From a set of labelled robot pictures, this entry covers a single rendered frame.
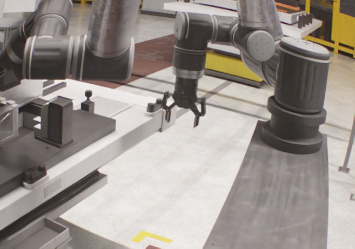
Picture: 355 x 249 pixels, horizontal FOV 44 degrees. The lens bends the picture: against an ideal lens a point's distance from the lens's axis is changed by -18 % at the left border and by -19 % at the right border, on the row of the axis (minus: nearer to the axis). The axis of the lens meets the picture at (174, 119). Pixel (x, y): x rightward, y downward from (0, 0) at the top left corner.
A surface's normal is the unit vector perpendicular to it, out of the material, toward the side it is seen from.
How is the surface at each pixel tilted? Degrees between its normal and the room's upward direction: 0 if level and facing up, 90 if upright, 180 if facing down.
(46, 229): 0
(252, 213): 0
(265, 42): 90
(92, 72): 116
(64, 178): 90
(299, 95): 90
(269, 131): 23
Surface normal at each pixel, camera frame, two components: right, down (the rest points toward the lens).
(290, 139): -0.02, -0.76
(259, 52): 0.25, 0.35
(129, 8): 0.52, 0.77
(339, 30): -0.40, 0.26
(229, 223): 0.11, -0.94
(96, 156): 0.91, 0.23
